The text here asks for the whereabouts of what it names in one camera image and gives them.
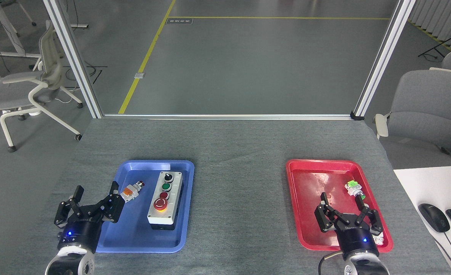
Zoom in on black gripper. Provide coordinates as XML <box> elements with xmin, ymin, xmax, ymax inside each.
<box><xmin>314</xmin><ymin>192</ymin><xmax>384</xmax><ymax>258</ymax></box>
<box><xmin>54</xmin><ymin>181</ymin><xmax>125</xmax><ymax>252</ymax></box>

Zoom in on grey control box with buttons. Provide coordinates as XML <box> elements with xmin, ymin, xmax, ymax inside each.
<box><xmin>147</xmin><ymin>171</ymin><xmax>183</xmax><ymax>231</ymax></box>

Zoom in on red plastic tray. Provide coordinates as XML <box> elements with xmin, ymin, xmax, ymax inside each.
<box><xmin>286</xmin><ymin>159</ymin><xmax>394</xmax><ymax>252</ymax></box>

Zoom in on blue plastic tray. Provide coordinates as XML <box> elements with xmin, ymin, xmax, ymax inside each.
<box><xmin>96</xmin><ymin>160</ymin><xmax>195</xmax><ymax>253</ymax></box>

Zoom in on white desk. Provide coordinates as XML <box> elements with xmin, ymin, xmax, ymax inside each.
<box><xmin>393</xmin><ymin>165</ymin><xmax>451</xmax><ymax>275</ymax></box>

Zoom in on black computer mouse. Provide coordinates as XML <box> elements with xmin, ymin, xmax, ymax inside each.
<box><xmin>418</xmin><ymin>203</ymin><xmax>451</xmax><ymax>233</ymax></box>

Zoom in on large grey upholstered chair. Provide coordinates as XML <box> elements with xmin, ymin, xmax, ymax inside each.
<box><xmin>375</xmin><ymin>68</ymin><xmax>451</xmax><ymax>167</ymax></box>

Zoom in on black tripod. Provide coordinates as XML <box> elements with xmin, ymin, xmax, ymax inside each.
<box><xmin>418</xmin><ymin>21</ymin><xmax>451</xmax><ymax>60</ymax></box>

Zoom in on white curtain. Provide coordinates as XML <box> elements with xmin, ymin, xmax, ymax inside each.
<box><xmin>408</xmin><ymin>0</ymin><xmax>451</xmax><ymax>42</ymax></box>

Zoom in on green push button switch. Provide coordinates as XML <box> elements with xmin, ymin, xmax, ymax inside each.
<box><xmin>345</xmin><ymin>180</ymin><xmax>366</xmax><ymax>201</ymax></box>

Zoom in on red push button switch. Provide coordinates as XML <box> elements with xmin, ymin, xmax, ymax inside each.
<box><xmin>120</xmin><ymin>181</ymin><xmax>146</xmax><ymax>202</ymax></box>

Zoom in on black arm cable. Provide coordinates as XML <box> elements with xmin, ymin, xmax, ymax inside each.
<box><xmin>318</xmin><ymin>250</ymin><xmax>344</xmax><ymax>275</ymax></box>

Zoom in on black floor cables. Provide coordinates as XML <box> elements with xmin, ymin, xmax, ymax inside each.
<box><xmin>63</xmin><ymin>65</ymin><xmax>108</xmax><ymax>85</ymax></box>

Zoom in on white frame grey office chair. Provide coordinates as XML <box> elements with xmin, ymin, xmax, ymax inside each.
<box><xmin>0</xmin><ymin>20</ymin><xmax>84</xmax><ymax>153</ymax></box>

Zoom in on silver aluminium post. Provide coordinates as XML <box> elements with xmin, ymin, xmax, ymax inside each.
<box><xmin>43</xmin><ymin>0</ymin><xmax>104</xmax><ymax>119</ymax></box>
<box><xmin>351</xmin><ymin>0</ymin><xmax>417</xmax><ymax>121</ymax></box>

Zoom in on silver aluminium rail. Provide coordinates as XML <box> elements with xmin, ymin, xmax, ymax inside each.
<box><xmin>102</xmin><ymin>113</ymin><xmax>354</xmax><ymax>121</ymax></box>

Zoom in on white desk frame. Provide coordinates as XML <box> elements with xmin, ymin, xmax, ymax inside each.
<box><xmin>0</xmin><ymin>0</ymin><xmax>89</xmax><ymax>83</ymax></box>

